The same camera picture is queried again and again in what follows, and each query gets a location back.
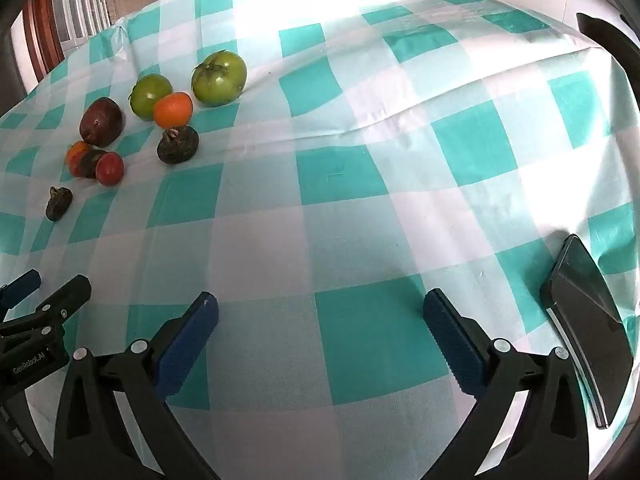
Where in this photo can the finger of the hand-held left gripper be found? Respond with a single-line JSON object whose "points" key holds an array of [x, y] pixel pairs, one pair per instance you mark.
{"points": [[70, 296], [21, 285]]}

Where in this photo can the small green tomato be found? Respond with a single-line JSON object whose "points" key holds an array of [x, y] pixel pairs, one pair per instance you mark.
{"points": [[149, 96]]}

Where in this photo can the small red tomato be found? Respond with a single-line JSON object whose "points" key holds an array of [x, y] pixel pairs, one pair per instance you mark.
{"points": [[109, 168]]}

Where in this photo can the large green tomato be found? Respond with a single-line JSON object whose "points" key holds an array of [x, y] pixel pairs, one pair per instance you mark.
{"points": [[219, 78]]}

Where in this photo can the small orange tomato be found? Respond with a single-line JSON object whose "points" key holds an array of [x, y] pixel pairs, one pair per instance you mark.
{"points": [[76, 157]]}

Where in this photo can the black smartphone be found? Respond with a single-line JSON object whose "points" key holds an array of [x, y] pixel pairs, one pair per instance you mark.
{"points": [[585, 320]]}

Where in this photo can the white cabinet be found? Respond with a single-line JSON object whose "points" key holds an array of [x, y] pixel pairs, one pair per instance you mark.
{"points": [[82, 0]]}

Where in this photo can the wooden door frame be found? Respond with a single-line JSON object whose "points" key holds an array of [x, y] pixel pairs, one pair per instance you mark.
{"points": [[42, 30]]}

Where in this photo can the orange tangerine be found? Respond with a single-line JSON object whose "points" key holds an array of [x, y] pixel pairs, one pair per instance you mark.
{"points": [[173, 110]]}

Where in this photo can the small dark water chestnut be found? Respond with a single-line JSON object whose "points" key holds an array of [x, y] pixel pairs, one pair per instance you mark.
{"points": [[57, 203]]}

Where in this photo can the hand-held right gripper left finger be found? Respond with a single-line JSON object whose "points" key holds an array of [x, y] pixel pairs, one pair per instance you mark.
{"points": [[190, 340]]}

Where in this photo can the large dark water chestnut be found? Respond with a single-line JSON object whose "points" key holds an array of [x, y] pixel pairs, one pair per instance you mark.
{"points": [[177, 145]]}

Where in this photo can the dark red apple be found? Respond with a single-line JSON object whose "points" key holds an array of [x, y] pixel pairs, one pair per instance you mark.
{"points": [[101, 121]]}

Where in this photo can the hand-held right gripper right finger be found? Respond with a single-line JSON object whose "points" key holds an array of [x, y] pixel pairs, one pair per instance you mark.
{"points": [[455, 345]]}

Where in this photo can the teal white checkered tablecloth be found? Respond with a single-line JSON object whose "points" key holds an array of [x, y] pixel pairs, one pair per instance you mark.
{"points": [[350, 210]]}

